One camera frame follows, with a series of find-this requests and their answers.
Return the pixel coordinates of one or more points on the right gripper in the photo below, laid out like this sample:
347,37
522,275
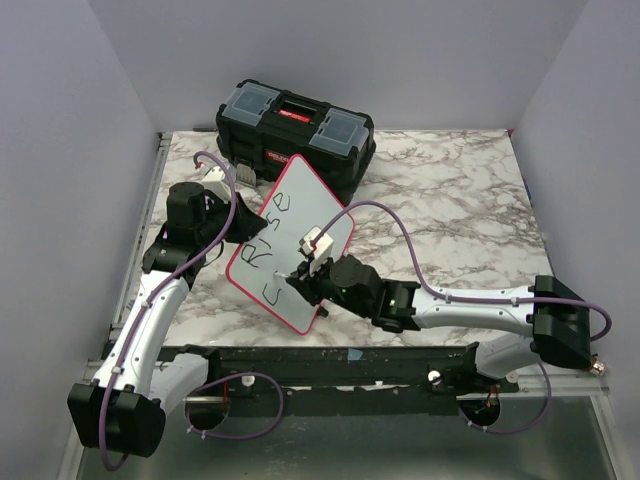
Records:
305,282

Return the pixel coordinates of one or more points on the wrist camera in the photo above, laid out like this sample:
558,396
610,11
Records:
215,181
316,248

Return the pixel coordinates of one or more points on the black plastic toolbox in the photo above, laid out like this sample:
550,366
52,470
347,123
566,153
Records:
260,127

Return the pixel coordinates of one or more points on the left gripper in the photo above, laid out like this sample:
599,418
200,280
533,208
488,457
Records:
248,222

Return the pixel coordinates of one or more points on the pink framed whiteboard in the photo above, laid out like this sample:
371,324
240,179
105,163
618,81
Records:
299,201

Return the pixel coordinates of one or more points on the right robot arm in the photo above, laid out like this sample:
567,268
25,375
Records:
545,322

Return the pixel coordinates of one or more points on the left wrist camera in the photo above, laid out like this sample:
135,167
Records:
215,181

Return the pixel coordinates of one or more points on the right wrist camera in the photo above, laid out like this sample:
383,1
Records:
316,248

